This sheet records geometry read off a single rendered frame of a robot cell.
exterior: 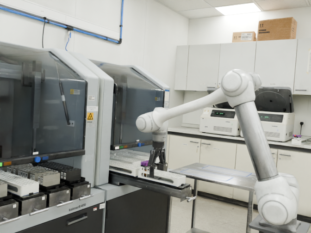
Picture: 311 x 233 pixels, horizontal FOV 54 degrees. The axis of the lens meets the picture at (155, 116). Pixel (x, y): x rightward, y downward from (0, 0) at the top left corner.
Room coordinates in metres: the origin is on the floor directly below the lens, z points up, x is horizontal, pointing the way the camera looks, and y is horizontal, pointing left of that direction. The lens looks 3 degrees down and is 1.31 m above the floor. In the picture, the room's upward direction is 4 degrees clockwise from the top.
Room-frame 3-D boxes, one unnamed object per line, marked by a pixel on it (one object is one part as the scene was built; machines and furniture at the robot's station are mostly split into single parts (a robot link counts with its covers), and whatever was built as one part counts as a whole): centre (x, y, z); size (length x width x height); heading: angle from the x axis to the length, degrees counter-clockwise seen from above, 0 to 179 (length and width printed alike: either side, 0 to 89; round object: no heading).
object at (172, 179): (1.89, -0.06, 0.83); 0.30 x 0.10 x 0.06; 56
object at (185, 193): (1.97, 0.05, 0.78); 0.73 x 0.14 x 0.09; 56
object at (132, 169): (2.07, 0.20, 0.83); 0.30 x 0.10 x 0.06; 56
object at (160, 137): (1.91, -0.03, 1.09); 0.09 x 0.09 x 0.06
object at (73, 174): (1.75, 0.46, 0.85); 0.12 x 0.02 x 0.06; 147
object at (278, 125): (4.05, -1.51, 1.24); 0.62 x 0.56 x 0.69; 147
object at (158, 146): (1.91, -0.03, 1.01); 0.08 x 0.07 x 0.09; 146
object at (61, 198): (1.76, 0.74, 0.78); 0.73 x 0.14 x 0.09; 56
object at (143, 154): (2.52, 0.07, 0.83); 0.30 x 0.10 x 0.06; 56
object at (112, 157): (2.27, 0.24, 0.83); 0.30 x 0.10 x 0.06; 56
